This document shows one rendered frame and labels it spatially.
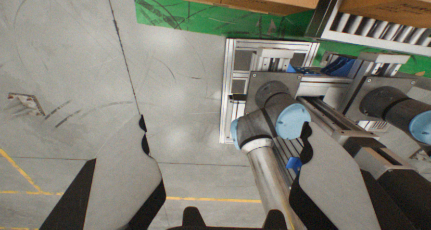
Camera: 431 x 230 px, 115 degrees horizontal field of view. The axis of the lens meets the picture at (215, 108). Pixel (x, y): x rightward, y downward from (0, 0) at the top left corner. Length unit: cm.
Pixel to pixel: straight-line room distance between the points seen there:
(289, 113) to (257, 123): 10
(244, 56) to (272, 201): 124
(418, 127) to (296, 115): 45
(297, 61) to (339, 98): 75
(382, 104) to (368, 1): 53
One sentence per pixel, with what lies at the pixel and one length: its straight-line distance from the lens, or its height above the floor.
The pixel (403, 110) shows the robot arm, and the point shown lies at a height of 117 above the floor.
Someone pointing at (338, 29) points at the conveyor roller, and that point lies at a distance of 135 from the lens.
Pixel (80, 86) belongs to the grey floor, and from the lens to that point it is 244.
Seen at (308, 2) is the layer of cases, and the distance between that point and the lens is 123.
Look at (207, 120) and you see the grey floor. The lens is 197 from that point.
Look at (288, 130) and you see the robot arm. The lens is 51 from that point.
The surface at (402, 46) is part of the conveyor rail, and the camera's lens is 162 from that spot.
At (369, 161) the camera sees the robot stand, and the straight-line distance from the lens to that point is 64.
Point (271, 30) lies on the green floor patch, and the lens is 171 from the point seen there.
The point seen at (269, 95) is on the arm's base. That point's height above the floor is 111.
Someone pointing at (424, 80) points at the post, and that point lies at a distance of 147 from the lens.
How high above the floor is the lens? 163
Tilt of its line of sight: 61 degrees down
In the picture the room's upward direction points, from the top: 178 degrees counter-clockwise
